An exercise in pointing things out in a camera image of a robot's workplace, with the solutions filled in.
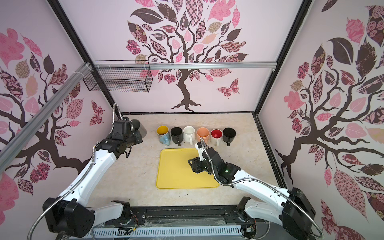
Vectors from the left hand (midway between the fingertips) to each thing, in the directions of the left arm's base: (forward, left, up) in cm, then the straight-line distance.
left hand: (139, 137), depth 81 cm
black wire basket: (+61, +32, -3) cm, 69 cm away
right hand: (-11, -29, -4) cm, 32 cm away
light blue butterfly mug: (+12, -10, -11) cm, 19 cm away
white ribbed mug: (+13, -27, -15) cm, 34 cm away
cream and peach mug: (+14, -37, -15) cm, 42 cm away
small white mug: (+11, -46, -16) cm, 50 cm away
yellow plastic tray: (-11, -18, -21) cm, 30 cm away
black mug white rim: (+12, -19, -14) cm, 26 cm away
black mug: (+11, -54, -14) cm, 57 cm away
